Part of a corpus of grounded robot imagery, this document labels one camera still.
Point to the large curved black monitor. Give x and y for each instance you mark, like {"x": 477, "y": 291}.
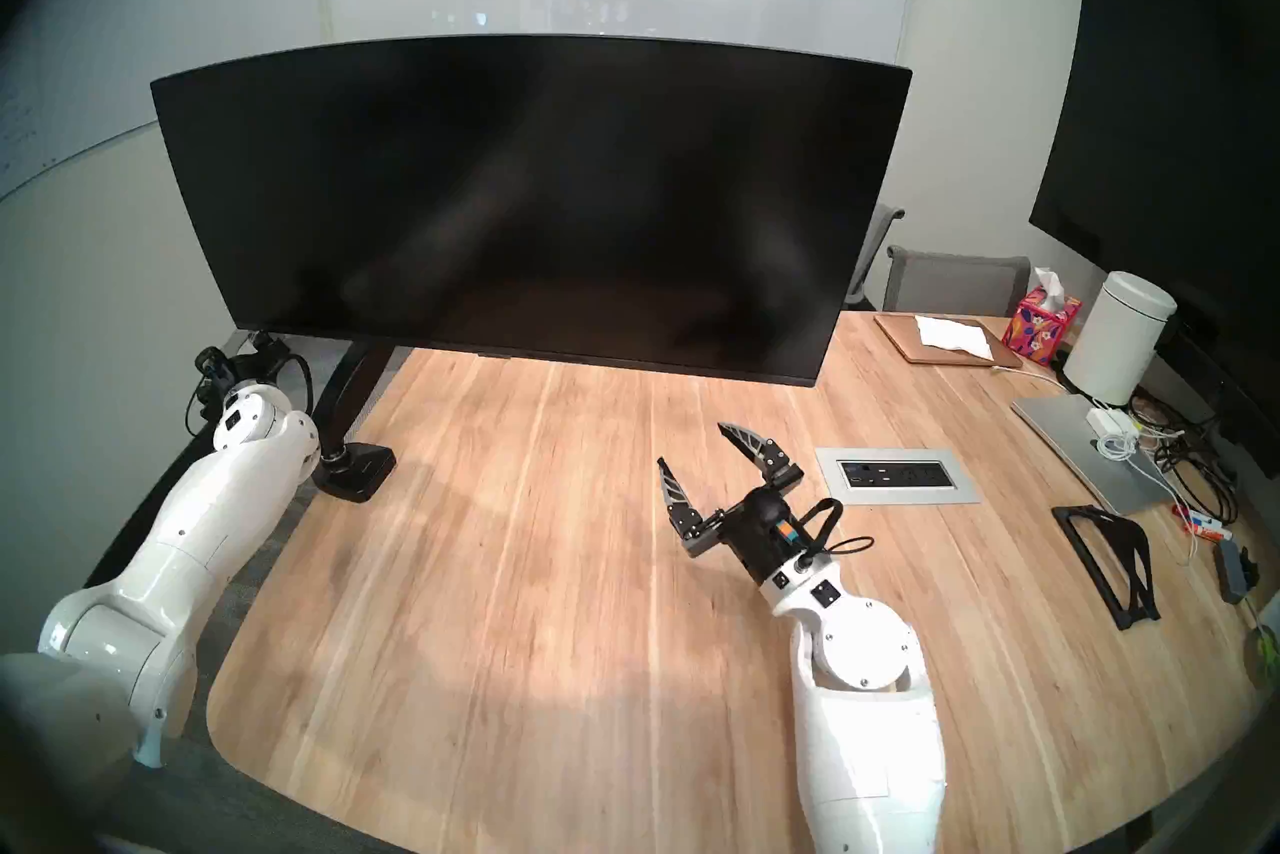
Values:
{"x": 520, "y": 202}

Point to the flat black wall screen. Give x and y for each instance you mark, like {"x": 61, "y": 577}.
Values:
{"x": 1150, "y": 112}

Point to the black laptop stand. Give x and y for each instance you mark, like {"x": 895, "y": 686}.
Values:
{"x": 1120, "y": 534}

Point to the colourful floral tissue box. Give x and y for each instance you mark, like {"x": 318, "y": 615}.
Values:
{"x": 1040, "y": 327}

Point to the green small object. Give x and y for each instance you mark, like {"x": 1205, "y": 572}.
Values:
{"x": 1265, "y": 647}

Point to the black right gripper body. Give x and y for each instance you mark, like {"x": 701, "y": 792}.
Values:
{"x": 770, "y": 564}

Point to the silver table outlet panel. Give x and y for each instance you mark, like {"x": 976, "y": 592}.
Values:
{"x": 895, "y": 474}

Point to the grey adapter dongle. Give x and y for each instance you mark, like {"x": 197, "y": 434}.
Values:
{"x": 1235, "y": 567}

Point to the brown leather pad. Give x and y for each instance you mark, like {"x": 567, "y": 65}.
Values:
{"x": 900, "y": 337}

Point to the orange white markers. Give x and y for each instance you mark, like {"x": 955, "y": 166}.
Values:
{"x": 1200, "y": 527}

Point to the silver laptop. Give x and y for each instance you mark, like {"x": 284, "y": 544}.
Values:
{"x": 1070, "y": 442}

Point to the white paper sheet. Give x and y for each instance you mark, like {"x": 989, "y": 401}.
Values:
{"x": 950, "y": 334}

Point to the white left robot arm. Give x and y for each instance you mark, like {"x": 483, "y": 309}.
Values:
{"x": 170, "y": 552}

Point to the white power adapter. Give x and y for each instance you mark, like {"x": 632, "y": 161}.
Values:
{"x": 1105, "y": 422}

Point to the grey fabric chair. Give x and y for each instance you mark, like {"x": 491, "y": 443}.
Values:
{"x": 955, "y": 282}

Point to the white cylindrical container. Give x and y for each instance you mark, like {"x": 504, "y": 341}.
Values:
{"x": 1115, "y": 342}

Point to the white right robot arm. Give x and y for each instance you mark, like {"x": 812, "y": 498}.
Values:
{"x": 870, "y": 742}

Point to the grey chair with armrest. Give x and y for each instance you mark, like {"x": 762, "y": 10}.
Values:
{"x": 880, "y": 242}

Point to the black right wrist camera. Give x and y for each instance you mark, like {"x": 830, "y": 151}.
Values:
{"x": 768, "y": 512}

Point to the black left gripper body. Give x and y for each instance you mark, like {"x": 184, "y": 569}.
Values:
{"x": 245, "y": 360}

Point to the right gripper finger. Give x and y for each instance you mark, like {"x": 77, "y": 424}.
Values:
{"x": 775, "y": 464}
{"x": 695, "y": 532}

